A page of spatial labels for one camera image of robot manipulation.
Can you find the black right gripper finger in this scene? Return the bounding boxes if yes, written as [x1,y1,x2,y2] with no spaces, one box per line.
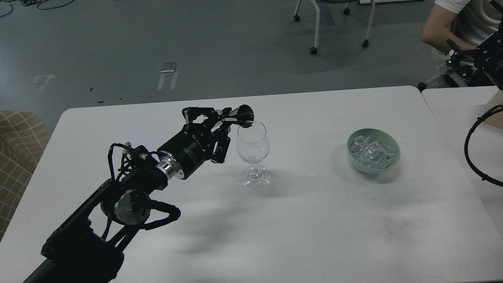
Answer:
[446,39,478,79]

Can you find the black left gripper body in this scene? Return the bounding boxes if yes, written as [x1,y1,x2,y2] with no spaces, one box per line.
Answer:
[157,123,216,180]

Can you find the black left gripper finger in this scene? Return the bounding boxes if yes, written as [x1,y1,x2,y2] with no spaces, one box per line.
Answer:
[210,122,231,164]
[182,107,232,129]

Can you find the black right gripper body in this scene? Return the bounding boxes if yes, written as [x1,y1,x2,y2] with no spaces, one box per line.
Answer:
[474,33,503,90]

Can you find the steel cocktail jigger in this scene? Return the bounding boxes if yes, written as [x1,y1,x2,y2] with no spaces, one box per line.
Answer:
[221,105,255,128]

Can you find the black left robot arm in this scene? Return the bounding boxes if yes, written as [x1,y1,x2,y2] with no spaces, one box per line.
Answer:
[25,106,254,283]

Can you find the clear wine glass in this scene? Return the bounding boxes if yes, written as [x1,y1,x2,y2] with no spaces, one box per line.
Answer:
[237,121,271,189]

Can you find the clear ice cubes pile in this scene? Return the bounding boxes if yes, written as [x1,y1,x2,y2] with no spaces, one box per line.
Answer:
[349,136,397,169]

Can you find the seated person white shirt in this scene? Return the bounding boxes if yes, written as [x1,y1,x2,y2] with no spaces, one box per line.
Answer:
[420,0,503,88]

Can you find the white rolling chair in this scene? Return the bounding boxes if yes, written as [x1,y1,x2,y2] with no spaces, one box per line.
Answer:
[285,0,384,55]

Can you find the green bowl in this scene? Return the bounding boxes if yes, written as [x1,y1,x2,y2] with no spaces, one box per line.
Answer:
[345,128,401,174]

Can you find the beige checkered sofa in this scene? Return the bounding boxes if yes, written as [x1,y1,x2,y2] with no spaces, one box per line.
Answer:
[0,110,50,238]

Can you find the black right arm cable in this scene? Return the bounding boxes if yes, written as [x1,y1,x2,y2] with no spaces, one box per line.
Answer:
[464,104,503,187]

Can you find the black floor cables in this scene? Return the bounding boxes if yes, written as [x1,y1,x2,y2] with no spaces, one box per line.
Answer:
[0,0,75,16]

